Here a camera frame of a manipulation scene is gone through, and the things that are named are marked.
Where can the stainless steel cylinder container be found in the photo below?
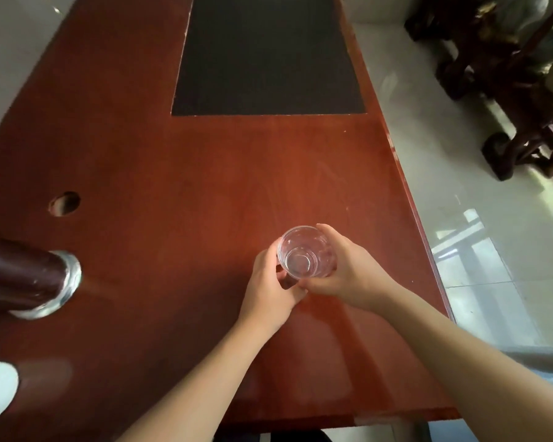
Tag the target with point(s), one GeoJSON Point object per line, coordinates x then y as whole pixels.
{"type": "Point", "coordinates": [23, 276]}

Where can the dark wooden display shelf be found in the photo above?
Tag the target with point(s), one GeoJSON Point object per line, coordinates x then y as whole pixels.
{"type": "Point", "coordinates": [502, 156]}

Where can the person's dark trousers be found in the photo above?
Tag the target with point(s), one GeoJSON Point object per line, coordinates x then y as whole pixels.
{"type": "Point", "coordinates": [276, 436]}

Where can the person's right forearm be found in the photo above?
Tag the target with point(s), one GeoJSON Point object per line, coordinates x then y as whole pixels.
{"type": "Point", "coordinates": [465, 372]}

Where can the clear plastic cup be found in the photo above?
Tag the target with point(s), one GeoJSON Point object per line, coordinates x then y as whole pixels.
{"type": "Point", "coordinates": [304, 257]}

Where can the black table mat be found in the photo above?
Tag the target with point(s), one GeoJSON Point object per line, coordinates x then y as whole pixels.
{"type": "Point", "coordinates": [267, 55]}

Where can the person's left hand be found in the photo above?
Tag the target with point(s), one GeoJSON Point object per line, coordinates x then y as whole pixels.
{"type": "Point", "coordinates": [269, 294]}

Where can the person's left forearm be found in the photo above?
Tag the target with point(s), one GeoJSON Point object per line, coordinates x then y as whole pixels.
{"type": "Point", "coordinates": [198, 395]}

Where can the red wooden table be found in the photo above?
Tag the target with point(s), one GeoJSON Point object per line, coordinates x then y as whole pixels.
{"type": "Point", "coordinates": [166, 179]}

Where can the person's right hand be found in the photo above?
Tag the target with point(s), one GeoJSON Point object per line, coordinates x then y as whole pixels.
{"type": "Point", "coordinates": [357, 276]}

